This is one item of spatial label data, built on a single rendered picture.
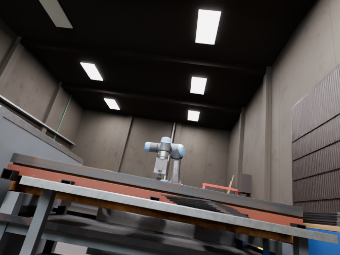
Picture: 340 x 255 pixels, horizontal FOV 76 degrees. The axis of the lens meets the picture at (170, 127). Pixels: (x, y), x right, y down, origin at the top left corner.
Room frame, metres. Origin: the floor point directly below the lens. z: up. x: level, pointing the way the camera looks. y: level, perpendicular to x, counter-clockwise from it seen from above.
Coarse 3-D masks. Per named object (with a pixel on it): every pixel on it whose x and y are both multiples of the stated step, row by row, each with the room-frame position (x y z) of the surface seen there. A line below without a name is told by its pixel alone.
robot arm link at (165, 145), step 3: (162, 138) 1.53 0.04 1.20; (165, 138) 1.51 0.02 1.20; (168, 138) 1.52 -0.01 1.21; (162, 141) 1.52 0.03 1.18; (165, 141) 1.51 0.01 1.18; (168, 141) 1.52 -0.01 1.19; (162, 144) 1.52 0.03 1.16; (165, 144) 1.51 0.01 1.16; (168, 144) 1.52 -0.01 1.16; (162, 147) 1.51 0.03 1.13; (165, 147) 1.51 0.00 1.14; (168, 147) 1.52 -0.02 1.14; (171, 147) 1.58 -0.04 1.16; (159, 150) 1.53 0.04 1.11; (162, 150) 1.51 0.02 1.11; (165, 150) 1.51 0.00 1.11; (168, 150) 1.53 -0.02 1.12
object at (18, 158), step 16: (16, 160) 1.18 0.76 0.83; (32, 160) 1.18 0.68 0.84; (48, 160) 1.18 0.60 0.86; (96, 176) 1.18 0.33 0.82; (112, 176) 1.18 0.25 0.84; (128, 176) 1.18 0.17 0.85; (176, 192) 1.18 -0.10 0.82; (192, 192) 1.18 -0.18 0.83; (208, 192) 1.18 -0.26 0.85; (256, 208) 1.21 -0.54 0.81; (272, 208) 1.18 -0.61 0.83; (288, 208) 1.18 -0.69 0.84
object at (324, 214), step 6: (306, 216) 1.22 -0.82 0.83; (312, 216) 1.17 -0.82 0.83; (318, 216) 1.13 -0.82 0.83; (324, 216) 1.08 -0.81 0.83; (330, 216) 1.04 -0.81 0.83; (336, 216) 1.01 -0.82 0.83; (306, 222) 1.23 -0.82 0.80; (312, 222) 1.17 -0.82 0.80; (318, 222) 1.13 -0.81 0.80; (324, 222) 1.09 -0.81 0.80; (330, 222) 1.05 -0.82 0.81; (336, 222) 1.02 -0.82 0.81
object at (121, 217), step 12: (96, 216) 1.96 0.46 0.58; (108, 216) 1.96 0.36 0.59; (120, 216) 1.96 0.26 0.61; (132, 216) 1.96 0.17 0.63; (144, 216) 1.96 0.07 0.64; (144, 228) 1.96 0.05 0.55; (156, 228) 1.96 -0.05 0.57; (168, 228) 1.96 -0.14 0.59; (180, 228) 1.96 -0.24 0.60; (192, 228) 1.96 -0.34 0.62; (204, 228) 1.96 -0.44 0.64; (216, 240) 1.96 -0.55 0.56; (228, 240) 1.96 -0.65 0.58; (96, 252) 1.96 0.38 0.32; (108, 252) 1.96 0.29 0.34
